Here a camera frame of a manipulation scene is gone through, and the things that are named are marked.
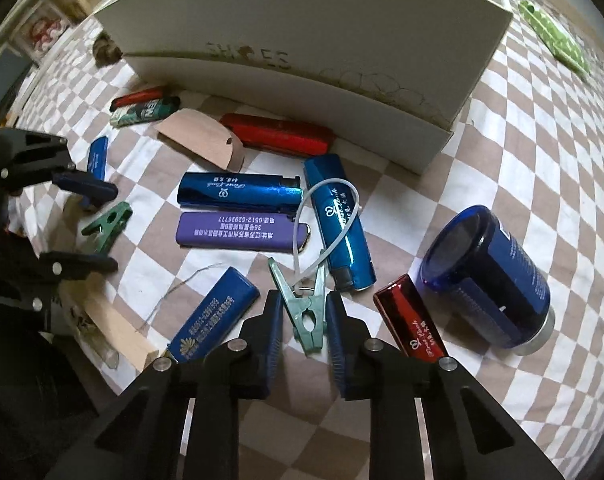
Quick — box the glossy blue lighter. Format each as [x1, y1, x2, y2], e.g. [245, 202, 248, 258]
[304, 154, 375, 292]
[177, 172, 303, 214]

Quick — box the wooden strip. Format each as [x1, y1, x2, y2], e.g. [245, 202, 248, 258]
[79, 286, 160, 372]

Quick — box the red lighter near box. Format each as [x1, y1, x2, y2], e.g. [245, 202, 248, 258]
[219, 113, 335, 157]

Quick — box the green patterned lighter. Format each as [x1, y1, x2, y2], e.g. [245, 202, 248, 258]
[110, 96, 181, 128]

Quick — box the green clothespin with white loop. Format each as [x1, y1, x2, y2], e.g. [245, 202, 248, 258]
[268, 178, 360, 353]

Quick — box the glossy red lighter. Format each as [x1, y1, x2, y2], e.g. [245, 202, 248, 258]
[373, 274, 448, 363]

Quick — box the purple lighter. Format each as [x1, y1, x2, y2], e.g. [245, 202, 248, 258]
[175, 211, 311, 254]

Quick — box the checkered bed sheet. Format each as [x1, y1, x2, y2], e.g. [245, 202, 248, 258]
[15, 15, 604, 479]

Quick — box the dark blue glass jar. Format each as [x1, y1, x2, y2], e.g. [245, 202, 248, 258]
[419, 205, 556, 356]

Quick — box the small blue lighter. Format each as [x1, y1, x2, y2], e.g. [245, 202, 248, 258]
[87, 136, 108, 180]

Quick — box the green wet wipes pack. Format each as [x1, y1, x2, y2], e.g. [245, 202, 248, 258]
[518, 0, 590, 79]

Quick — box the white shoe box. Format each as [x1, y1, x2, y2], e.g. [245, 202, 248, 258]
[96, 0, 512, 174]

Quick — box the small green clothespin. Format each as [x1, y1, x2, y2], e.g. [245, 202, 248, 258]
[81, 202, 132, 255]

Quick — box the matte blue lighter yellow logo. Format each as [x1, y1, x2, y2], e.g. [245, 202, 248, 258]
[167, 266, 259, 363]

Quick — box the wooden shelf unit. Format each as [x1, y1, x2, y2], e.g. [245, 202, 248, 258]
[0, 0, 92, 65]

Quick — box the thin red lighter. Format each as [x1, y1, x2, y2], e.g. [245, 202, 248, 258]
[110, 86, 172, 112]

